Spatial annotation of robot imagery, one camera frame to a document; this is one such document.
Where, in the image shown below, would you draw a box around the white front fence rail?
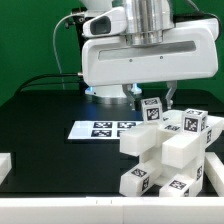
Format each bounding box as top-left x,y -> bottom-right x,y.
0,197 -> 224,224

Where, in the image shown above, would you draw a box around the white tagged cube nut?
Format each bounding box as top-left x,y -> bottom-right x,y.
182,108 -> 208,133
141,97 -> 163,123

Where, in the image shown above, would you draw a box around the white left fence rail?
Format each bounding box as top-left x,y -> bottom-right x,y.
0,153 -> 12,184

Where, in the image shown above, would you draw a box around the white chair seat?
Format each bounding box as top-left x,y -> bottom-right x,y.
140,134 -> 205,197

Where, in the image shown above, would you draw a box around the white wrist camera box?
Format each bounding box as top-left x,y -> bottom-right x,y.
83,7 -> 127,38

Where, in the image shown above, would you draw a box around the black base cables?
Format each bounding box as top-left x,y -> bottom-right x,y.
15,73 -> 84,94

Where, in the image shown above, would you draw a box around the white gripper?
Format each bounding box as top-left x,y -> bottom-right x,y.
82,18 -> 219,110

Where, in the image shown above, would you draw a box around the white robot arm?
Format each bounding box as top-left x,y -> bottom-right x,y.
81,0 -> 221,106

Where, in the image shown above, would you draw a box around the white chair back frame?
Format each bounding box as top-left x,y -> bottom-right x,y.
120,108 -> 224,169

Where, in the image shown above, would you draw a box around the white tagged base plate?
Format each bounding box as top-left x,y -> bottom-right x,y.
68,121 -> 140,140

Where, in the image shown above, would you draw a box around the white camera cable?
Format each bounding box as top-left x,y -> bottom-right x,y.
52,13 -> 76,90

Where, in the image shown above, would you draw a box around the black camera on stand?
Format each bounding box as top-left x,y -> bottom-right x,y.
65,7 -> 101,91

